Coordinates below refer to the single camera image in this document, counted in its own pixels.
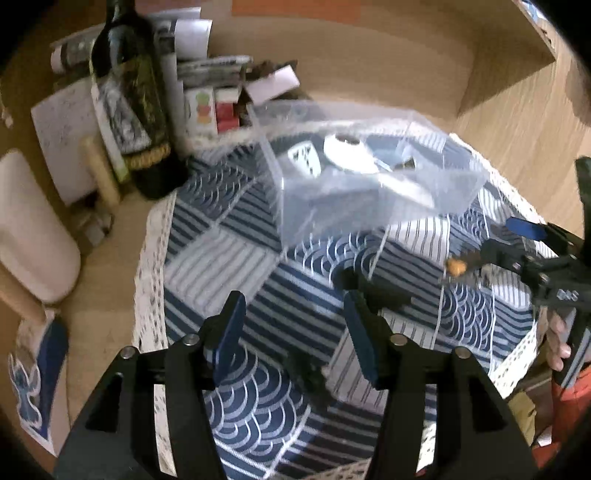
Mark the stack of printed papers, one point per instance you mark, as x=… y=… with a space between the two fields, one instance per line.
x=184 y=55

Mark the white paper sheet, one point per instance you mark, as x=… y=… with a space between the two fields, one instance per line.
x=57 y=134

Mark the round white disc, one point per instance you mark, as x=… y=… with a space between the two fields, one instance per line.
x=347 y=150

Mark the white padded pouch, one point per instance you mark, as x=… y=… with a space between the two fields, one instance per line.
x=34 y=235

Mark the small orange brown object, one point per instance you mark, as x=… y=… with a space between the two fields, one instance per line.
x=456 y=266

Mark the dark wine bottle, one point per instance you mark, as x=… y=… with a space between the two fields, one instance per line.
x=134 y=101

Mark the blue cartoon sticker sheet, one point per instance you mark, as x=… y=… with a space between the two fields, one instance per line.
x=32 y=383

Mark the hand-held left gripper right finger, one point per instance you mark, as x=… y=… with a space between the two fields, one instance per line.
x=363 y=344

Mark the wooden shelf unit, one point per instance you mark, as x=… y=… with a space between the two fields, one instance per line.
x=503 y=50

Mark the white box coloured dots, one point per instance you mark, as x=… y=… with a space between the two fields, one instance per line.
x=201 y=110

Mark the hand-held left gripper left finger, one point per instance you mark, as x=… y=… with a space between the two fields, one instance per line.
x=229 y=334

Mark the black elongated object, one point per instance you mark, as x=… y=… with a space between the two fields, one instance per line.
x=383 y=293

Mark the wooden roller stick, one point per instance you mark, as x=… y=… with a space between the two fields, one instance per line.
x=100 y=173

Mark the small dark green figure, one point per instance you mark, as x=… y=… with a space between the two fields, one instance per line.
x=310 y=374

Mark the person's right hand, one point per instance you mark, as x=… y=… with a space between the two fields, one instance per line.
x=558 y=339

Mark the clear plastic storage box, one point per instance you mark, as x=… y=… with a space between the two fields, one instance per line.
x=369 y=194

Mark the red white small box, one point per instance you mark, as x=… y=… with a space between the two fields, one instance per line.
x=226 y=115

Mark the blue white patterned cloth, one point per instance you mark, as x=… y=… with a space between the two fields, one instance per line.
x=258 y=267

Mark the orange red fabric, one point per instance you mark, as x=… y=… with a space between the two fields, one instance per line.
x=570 y=415

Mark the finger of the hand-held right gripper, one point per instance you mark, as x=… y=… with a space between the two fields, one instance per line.
x=501 y=254
x=524 y=228

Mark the white folded card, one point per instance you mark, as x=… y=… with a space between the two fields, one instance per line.
x=272 y=85

